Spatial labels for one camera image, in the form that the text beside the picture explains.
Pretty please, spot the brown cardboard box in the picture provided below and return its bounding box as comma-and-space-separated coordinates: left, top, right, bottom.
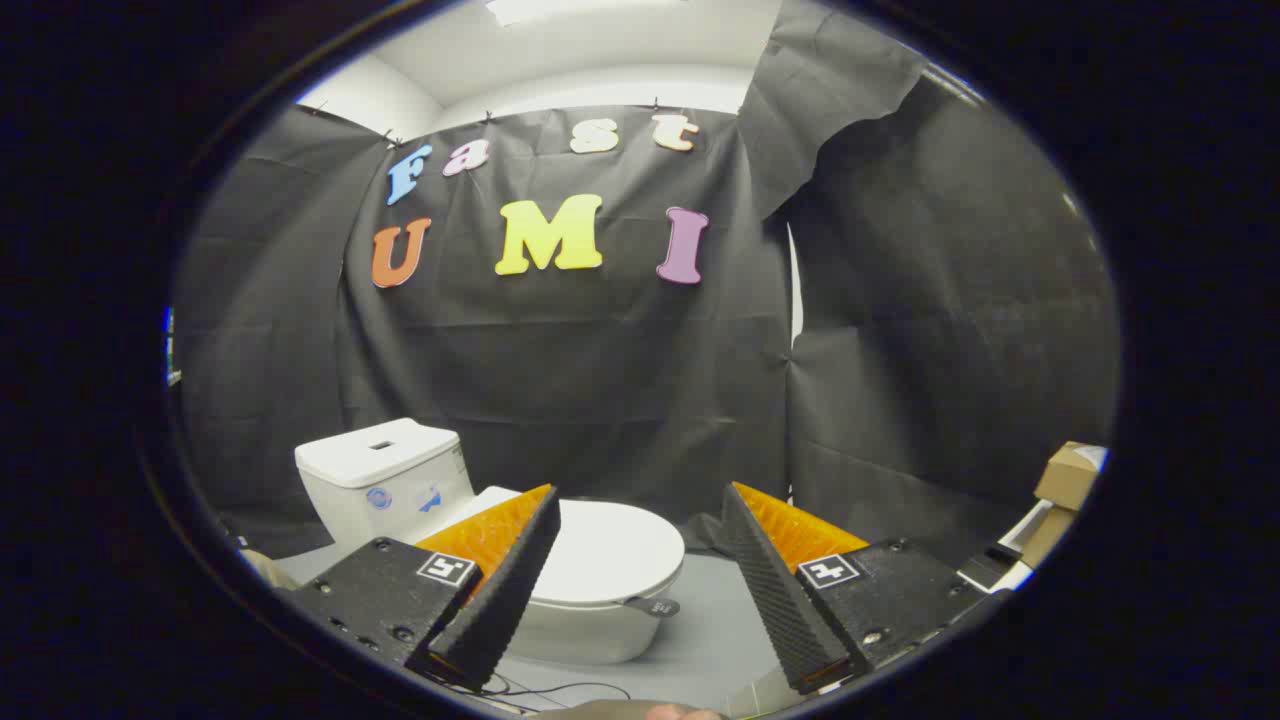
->
1018, 505, 1079, 570
1034, 442, 1109, 512

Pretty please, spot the black backdrop cloth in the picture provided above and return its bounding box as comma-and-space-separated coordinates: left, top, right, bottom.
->
172, 0, 1119, 563

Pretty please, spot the ceiling light panel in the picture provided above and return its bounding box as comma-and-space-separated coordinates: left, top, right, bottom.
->
486, 0, 691, 27

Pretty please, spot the white toilet lid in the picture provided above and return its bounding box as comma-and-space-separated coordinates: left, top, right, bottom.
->
440, 487, 686, 619

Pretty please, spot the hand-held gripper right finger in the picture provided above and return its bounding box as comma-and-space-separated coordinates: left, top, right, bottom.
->
720, 482, 993, 696

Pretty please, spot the white flat box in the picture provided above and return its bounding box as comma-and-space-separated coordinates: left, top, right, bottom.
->
957, 500, 1053, 594

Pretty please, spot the black cable bundle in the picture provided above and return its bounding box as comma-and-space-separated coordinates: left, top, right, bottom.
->
428, 668, 633, 713

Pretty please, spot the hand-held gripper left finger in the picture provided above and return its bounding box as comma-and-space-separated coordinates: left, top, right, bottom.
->
283, 484, 562, 693

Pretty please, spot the white toilet tank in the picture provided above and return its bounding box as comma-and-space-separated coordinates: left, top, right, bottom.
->
295, 418, 477, 553

